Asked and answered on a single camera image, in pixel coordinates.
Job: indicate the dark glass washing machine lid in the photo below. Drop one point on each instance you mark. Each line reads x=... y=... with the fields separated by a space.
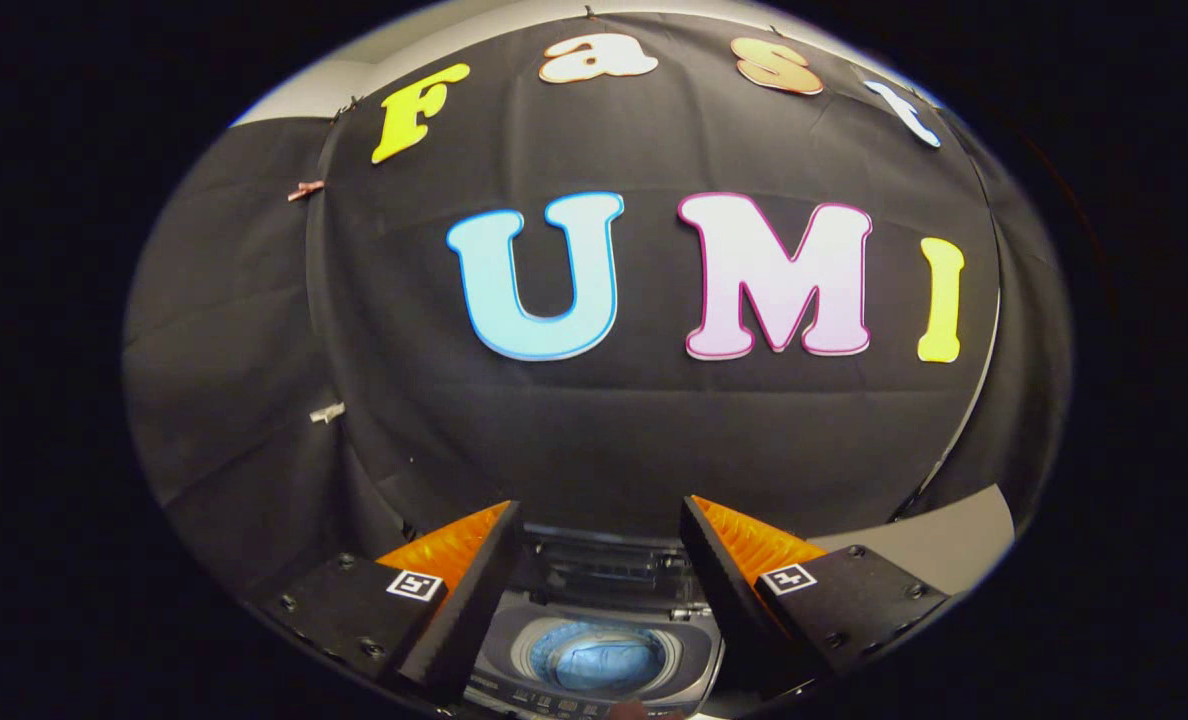
x=604 y=565

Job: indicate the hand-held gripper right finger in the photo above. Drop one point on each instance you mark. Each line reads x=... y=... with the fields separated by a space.
x=719 y=590

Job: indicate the light blue shirt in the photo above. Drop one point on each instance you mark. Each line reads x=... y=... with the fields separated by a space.
x=599 y=660

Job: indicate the grey washing machine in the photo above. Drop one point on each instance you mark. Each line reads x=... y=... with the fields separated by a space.
x=699 y=650

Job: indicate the silver clip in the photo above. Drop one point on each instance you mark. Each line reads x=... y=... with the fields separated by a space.
x=327 y=412

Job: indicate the grey cabinet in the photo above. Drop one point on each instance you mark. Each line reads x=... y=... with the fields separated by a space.
x=934 y=545

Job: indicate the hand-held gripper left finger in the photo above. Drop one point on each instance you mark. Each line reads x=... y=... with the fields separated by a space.
x=474 y=600

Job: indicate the black backdrop cloth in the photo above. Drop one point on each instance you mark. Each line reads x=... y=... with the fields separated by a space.
x=604 y=440

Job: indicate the copper clip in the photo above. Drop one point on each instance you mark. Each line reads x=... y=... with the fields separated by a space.
x=305 y=190

